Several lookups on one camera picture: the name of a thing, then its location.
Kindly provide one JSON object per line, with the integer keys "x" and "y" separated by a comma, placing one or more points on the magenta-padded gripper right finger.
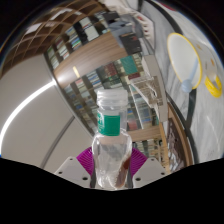
{"x": 151, "y": 170}

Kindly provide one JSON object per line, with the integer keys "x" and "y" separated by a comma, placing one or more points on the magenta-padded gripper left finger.
{"x": 71, "y": 170}

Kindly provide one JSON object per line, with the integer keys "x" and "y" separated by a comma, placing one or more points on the clear plastic bottle green label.
{"x": 111, "y": 156}

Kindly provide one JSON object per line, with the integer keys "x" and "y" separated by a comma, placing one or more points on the beige architectural building model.
{"x": 148, "y": 90}

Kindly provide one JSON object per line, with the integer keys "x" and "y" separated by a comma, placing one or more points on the light blue spoon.
{"x": 187, "y": 85}

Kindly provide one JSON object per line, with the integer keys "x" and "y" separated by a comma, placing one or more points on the wide bookshelf with books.
{"x": 113, "y": 73}

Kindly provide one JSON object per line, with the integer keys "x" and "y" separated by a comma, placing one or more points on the narrow bookshelf with books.
{"x": 71, "y": 43}

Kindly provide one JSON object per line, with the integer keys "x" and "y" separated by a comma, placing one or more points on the dark grey building model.
{"x": 128, "y": 36}

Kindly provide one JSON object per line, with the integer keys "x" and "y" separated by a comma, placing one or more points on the wooden cubby shelf unit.
{"x": 43, "y": 30}

